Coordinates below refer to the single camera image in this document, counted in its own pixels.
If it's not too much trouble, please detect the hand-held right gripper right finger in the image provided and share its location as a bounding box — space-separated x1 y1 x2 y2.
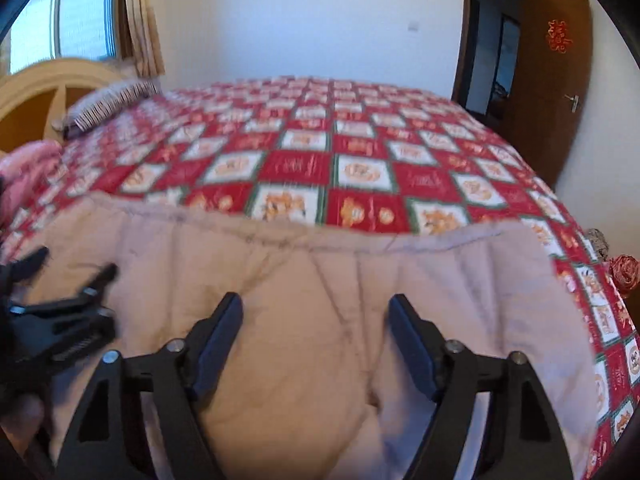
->
387 294 568 480

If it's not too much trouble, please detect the grey patterned bundle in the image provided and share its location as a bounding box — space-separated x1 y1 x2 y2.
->
585 228 611 261

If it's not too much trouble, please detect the dark wooden door frame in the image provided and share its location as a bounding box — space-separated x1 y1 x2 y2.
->
450 0 538 116

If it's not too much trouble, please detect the blue framed window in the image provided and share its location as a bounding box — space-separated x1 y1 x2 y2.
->
10 0 121 61

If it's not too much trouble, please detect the brown wooden door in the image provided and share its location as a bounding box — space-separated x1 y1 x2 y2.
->
505 0 593 191

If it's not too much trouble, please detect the folded pink blanket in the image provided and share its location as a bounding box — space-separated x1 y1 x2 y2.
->
0 140 63 216

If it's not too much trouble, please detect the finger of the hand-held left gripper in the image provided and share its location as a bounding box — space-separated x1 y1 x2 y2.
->
0 246 51 285
7 262 120 362

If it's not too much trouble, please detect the cream wooden headboard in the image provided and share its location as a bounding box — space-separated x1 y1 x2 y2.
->
0 57 128 153

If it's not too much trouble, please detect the red paper door decoration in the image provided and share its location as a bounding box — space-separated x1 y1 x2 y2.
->
546 19 571 52

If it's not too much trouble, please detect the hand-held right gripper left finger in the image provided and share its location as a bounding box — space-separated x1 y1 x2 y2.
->
56 291 245 480

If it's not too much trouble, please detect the red checkered printed bedspread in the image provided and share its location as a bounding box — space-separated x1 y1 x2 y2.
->
0 76 640 480

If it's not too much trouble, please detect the red crumpled item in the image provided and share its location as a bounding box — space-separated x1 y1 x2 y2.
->
609 254 640 291

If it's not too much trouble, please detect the striped pillow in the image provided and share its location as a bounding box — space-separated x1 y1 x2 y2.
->
62 79 162 140

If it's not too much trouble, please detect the beige patterned curtain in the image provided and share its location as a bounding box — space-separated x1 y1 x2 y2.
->
122 0 166 78

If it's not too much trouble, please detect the lilac quilted puffer jacket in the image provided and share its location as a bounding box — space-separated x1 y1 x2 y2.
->
15 195 608 480

